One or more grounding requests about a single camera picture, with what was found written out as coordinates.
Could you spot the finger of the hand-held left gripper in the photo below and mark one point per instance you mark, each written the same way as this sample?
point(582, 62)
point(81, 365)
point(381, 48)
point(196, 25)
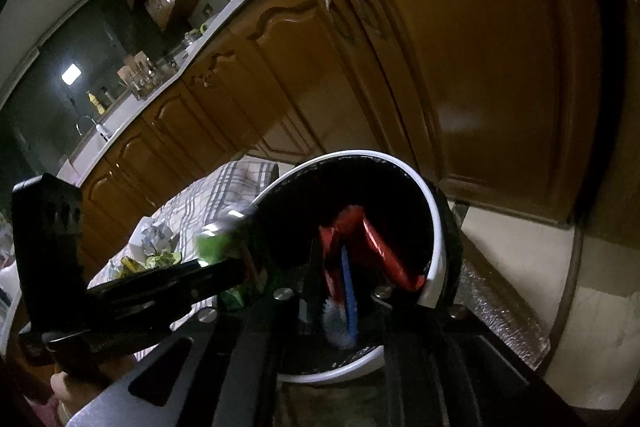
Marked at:
point(125, 324)
point(175, 279)

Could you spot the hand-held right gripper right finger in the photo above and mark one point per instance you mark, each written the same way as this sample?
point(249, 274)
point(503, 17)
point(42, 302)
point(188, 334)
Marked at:
point(350, 297)

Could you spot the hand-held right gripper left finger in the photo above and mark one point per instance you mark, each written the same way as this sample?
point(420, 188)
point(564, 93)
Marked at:
point(310, 302)

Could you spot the white wrapper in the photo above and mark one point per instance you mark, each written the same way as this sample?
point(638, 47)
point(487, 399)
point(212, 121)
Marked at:
point(157, 237)

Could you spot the yellow brown packet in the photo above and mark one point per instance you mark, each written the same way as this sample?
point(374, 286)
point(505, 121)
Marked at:
point(131, 266)

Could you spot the red shiny wrapper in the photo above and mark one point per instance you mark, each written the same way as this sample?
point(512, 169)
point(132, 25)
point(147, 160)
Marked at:
point(385, 252)

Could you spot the white round bin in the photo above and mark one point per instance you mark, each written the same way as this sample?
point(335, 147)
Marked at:
point(436, 257)

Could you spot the black bin liner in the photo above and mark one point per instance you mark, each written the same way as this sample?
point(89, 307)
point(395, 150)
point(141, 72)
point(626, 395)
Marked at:
point(310, 192)

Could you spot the person's left hand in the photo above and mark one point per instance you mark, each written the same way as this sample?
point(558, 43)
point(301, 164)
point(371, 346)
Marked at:
point(62, 389)

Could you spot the plaid tablecloth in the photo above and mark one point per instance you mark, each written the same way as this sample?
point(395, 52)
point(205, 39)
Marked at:
point(220, 192)

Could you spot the white kitchen countertop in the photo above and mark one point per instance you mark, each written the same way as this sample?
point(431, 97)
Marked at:
point(90, 152)

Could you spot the white slim bottle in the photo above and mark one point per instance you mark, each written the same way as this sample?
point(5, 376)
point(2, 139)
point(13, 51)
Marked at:
point(102, 132)

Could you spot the dark window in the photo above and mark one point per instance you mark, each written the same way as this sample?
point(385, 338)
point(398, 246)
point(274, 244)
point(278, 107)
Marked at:
point(45, 117)

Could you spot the metal faucet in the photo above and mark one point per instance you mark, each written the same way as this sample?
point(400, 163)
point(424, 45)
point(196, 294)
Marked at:
point(85, 119)

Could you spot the yellow bottle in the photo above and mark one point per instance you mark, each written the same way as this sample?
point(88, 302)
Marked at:
point(95, 103)

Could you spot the wooden utensil rack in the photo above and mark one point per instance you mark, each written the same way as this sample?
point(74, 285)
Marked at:
point(137, 74)

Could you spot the row of wooden cabinet doors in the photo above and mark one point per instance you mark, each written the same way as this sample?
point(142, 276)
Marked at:
point(475, 82)

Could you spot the pale yellow kettle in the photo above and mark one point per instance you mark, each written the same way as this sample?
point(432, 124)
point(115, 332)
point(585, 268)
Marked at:
point(204, 27)

